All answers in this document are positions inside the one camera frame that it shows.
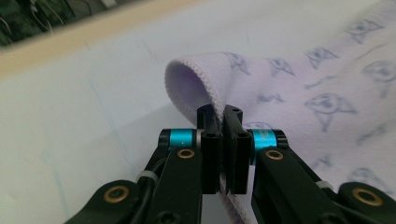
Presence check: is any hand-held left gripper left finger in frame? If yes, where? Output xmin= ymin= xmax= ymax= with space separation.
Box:
xmin=146 ymin=104 xmax=222 ymax=224

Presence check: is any white foam mat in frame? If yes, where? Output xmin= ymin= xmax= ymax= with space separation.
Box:
xmin=0 ymin=0 xmax=396 ymax=224

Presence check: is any light purple printed towel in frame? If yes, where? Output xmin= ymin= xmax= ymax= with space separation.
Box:
xmin=163 ymin=0 xmax=396 ymax=224

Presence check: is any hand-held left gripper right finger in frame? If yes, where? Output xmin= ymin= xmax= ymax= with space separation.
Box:
xmin=222 ymin=105 xmax=339 ymax=224

